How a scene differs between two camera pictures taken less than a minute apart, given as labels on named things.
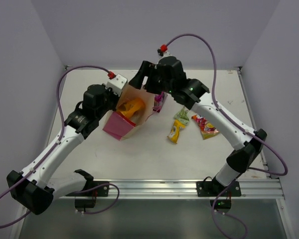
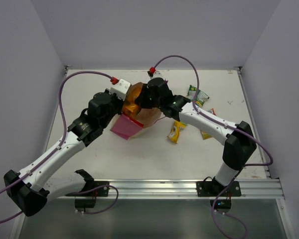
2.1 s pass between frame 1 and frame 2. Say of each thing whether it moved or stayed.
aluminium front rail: stayed
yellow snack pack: stayed
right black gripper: moved
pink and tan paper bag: moved
